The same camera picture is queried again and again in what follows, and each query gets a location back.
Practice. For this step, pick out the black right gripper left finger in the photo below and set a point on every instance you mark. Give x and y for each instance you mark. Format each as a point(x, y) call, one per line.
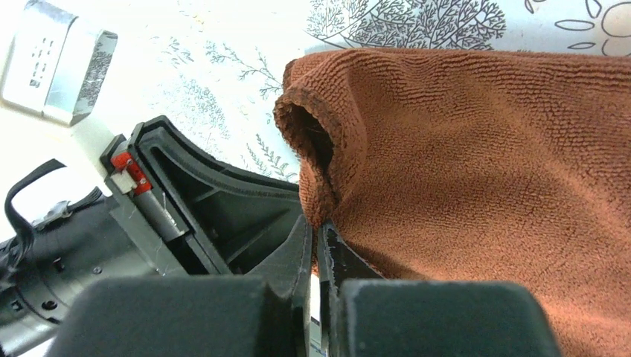
point(262, 313)

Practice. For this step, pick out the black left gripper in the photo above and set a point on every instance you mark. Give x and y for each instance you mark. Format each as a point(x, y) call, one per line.
point(174, 210)

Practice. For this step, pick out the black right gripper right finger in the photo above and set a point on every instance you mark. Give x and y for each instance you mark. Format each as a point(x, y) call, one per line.
point(365, 314)

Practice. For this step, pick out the brown towel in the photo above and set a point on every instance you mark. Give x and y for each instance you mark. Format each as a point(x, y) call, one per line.
point(476, 165)

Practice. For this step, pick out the floral patterned table mat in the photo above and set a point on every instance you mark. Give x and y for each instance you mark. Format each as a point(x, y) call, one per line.
point(215, 67)

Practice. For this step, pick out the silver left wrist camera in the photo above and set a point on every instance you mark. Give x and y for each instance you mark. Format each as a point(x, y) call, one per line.
point(57, 64)

